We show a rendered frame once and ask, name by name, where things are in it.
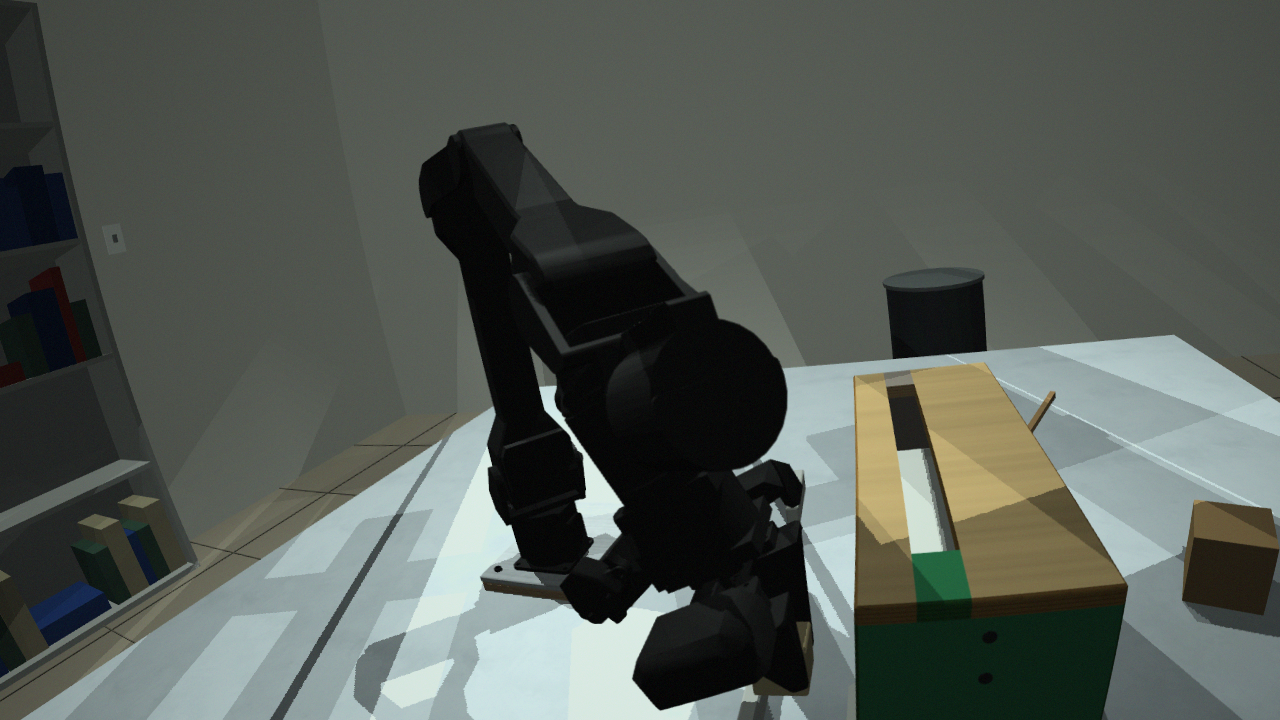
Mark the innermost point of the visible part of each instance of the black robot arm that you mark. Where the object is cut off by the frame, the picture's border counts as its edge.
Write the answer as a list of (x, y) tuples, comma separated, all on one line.
[(648, 378)]

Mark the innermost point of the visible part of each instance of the brown wooden stick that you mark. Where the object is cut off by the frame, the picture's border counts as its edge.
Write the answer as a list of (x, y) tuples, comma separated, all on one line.
[(1041, 411)]

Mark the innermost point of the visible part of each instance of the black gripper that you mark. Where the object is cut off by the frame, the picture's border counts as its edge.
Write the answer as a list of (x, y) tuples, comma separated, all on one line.
[(749, 577)]

